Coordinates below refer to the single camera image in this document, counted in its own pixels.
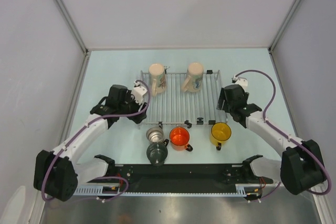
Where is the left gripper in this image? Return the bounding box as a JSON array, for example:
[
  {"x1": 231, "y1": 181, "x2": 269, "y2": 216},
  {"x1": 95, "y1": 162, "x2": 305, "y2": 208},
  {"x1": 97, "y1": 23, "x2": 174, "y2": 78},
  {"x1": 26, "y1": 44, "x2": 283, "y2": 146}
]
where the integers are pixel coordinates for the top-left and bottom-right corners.
[{"x1": 118, "y1": 90, "x2": 148, "y2": 124}]

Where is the beige mug blue print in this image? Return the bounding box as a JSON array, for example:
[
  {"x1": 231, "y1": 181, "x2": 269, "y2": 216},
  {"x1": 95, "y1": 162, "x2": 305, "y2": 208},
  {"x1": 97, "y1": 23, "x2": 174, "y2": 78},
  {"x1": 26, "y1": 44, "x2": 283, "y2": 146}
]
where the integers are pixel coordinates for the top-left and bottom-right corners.
[{"x1": 181, "y1": 62, "x2": 204, "y2": 92}]

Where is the yellow mug black handle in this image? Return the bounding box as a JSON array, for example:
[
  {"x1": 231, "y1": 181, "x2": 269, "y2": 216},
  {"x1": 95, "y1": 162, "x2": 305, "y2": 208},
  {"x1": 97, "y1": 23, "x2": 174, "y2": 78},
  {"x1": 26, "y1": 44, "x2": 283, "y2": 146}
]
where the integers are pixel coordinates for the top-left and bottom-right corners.
[{"x1": 209, "y1": 122, "x2": 232, "y2": 151}]

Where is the orange mug black handle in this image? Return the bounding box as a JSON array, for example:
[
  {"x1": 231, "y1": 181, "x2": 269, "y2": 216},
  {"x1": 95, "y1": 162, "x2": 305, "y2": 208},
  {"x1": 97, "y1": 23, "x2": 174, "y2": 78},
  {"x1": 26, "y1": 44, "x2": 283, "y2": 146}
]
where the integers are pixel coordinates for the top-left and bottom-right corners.
[{"x1": 169, "y1": 127, "x2": 193, "y2": 152}]

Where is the beige mug coral print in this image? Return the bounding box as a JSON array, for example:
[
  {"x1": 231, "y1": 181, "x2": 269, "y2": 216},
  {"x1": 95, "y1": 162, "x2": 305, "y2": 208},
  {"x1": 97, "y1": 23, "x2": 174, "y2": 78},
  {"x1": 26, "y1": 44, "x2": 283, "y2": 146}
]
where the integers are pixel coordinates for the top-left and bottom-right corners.
[{"x1": 149, "y1": 63, "x2": 167, "y2": 97}]

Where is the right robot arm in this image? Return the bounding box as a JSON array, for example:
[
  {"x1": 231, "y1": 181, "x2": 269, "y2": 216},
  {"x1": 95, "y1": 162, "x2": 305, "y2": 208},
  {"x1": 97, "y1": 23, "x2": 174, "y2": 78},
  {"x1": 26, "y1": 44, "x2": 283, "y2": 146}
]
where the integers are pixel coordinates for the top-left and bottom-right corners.
[{"x1": 217, "y1": 84, "x2": 329, "y2": 195}]

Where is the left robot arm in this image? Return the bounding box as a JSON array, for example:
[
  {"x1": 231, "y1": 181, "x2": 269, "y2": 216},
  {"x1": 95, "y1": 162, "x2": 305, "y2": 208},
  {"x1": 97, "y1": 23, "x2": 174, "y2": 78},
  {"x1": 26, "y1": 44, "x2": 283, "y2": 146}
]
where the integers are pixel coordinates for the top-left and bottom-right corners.
[{"x1": 33, "y1": 80, "x2": 151, "y2": 202}]

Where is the stainless steel cup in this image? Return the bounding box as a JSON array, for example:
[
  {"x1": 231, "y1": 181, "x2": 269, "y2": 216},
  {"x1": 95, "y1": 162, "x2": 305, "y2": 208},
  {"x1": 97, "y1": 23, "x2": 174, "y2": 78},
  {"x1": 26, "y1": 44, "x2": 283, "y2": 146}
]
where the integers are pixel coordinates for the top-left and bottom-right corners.
[{"x1": 146, "y1": 126, "x2": 164, "y2": 143}]

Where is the dark green mug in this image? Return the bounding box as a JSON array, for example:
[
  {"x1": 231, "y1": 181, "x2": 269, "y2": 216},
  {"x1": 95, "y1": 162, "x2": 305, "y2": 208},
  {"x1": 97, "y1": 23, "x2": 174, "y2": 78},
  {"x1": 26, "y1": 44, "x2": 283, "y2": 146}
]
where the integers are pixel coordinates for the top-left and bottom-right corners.
[{"x1": 146, "y1": 139, "x2": 170, "y2": 167}]

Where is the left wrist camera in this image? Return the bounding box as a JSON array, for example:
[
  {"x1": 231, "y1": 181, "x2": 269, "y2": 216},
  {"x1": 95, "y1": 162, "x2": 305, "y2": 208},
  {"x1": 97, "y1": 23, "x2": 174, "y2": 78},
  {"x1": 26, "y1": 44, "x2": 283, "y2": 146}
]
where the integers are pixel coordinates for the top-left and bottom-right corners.
[{"x1": 131, "y1": 80, "x2": 148, "y2": 105}]

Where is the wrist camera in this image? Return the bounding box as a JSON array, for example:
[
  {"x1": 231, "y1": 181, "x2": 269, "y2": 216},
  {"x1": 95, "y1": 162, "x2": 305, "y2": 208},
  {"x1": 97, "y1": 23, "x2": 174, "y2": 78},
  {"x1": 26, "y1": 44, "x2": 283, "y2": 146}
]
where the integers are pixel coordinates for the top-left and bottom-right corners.
[
  {"x1": 131, "y1": 80, "x2": 148, "y2": 105},
  {"x1": 232, "y1": 76, "x2": 248, "y2": 90}
]

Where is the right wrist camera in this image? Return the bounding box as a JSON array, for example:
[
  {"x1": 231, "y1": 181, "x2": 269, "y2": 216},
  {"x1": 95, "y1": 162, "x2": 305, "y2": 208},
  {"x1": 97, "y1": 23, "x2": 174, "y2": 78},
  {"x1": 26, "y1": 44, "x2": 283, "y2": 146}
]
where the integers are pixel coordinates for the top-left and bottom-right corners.
[{"x1": 232, "y1": 76, "x2": 248, "y2": 90}]

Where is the metal wire dish rack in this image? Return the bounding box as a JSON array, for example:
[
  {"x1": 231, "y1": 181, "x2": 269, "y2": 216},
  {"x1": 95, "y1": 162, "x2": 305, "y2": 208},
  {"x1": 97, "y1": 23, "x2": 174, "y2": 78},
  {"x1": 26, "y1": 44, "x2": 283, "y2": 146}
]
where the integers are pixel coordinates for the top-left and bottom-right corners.
[{"x1": 142, "y1": 70, "x2": 228, "y2": 129}]

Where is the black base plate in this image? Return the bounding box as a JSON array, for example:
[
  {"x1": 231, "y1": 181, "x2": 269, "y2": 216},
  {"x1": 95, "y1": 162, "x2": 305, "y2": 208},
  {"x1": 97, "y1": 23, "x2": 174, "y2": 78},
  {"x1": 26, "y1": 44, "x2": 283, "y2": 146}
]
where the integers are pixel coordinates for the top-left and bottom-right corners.
[{"x1": 86, "y1": 163, "x2": 274, "y2": 193}]

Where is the slotted cable duct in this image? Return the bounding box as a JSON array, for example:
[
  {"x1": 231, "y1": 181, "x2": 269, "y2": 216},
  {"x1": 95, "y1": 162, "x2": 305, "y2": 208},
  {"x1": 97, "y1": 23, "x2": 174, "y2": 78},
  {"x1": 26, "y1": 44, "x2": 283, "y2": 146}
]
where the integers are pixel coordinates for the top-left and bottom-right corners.
[{"x1": 74, "y1": 182, "x2": 261, "y2": 198}]

